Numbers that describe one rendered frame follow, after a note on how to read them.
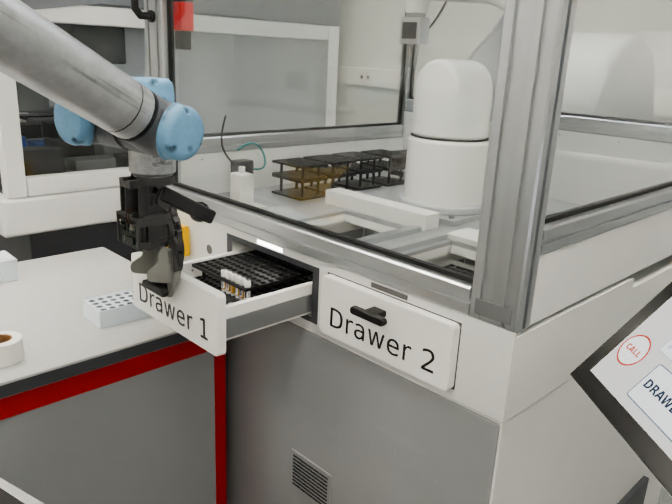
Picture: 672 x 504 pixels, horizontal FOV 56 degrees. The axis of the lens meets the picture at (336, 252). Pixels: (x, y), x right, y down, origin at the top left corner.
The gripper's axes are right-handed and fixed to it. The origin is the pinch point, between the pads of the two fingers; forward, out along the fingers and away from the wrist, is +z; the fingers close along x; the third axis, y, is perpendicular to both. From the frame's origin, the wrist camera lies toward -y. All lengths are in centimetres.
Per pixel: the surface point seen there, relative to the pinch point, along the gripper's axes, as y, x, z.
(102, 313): 3.4, -20.0, 11.1
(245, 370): -22.9, -7.9, 27.4
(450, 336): -21, 46, -1
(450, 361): -21, 46, 3
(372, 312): -18.3, 32.1, -0.9
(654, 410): -7, 78, -9
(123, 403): 4.1, -11.2, 27.0
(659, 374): -11, 77, -11
